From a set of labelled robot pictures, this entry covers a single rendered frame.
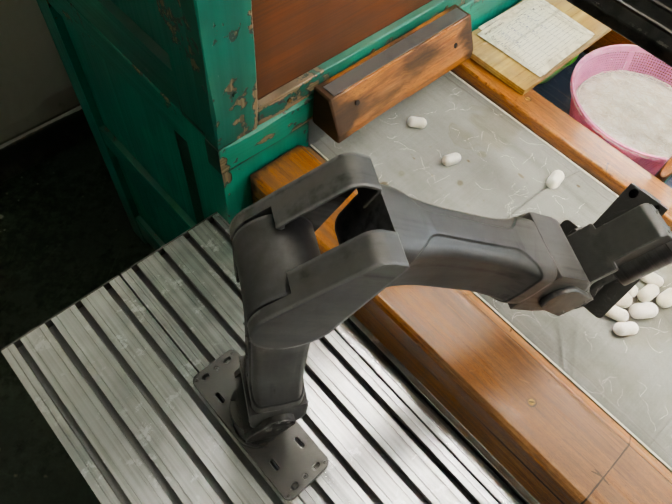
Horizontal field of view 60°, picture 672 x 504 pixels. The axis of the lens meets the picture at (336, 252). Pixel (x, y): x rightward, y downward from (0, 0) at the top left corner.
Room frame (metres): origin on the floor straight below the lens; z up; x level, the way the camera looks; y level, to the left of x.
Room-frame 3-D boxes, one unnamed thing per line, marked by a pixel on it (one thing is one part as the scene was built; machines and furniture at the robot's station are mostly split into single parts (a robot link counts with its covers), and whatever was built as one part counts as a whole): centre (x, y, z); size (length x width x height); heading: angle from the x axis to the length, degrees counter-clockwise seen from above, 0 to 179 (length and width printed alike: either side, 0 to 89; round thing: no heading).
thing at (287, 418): (0.19, 0.06, 0.77); 0.09 x 0.06 x 0.06; 21
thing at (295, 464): (0.19, 0.07, 0.71); 0.20 x 0.07 x 0.08; 49
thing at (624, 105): (0.77, -0.48, 0.71); 0.22 x 0.22 x 0.06
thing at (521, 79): (0.92, -0.32, 0.77); 0.33 x 0.15 x 0.01; 139
